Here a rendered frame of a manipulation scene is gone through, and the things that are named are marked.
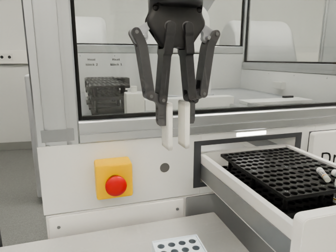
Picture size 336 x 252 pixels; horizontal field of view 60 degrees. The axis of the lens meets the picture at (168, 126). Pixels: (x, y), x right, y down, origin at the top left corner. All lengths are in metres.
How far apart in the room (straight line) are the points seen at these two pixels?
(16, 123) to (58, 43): 3.47
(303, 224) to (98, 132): 0.40
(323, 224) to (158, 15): 0.33
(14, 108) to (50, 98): 3.41
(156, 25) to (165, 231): 0.42
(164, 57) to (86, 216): 0.40
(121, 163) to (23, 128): 3.48
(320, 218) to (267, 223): 0.10
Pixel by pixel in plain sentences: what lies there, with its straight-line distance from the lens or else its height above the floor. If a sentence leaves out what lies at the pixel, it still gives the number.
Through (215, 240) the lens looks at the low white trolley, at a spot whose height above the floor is 0.76.
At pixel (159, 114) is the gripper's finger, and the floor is 1.03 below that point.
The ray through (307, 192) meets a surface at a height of 0.90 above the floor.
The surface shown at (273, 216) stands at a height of 0.89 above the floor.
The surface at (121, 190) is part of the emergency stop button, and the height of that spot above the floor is 0.87.
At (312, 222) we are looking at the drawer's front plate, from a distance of 0.40.
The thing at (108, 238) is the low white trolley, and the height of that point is 0.76.
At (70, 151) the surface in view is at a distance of 0.61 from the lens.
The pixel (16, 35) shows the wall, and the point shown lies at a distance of 3.93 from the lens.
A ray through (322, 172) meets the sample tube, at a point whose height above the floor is 0.91.
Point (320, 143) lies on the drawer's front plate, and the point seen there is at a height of 0.90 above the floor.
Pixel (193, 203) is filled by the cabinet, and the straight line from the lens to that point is 0.71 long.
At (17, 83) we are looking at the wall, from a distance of 3.95.
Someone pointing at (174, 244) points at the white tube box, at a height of 0.79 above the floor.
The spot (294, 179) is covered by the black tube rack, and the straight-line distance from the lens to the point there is 0.58.
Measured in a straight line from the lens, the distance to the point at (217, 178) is 0.61.
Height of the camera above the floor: 1.11
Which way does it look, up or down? 13 degrees down
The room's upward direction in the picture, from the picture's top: straight up
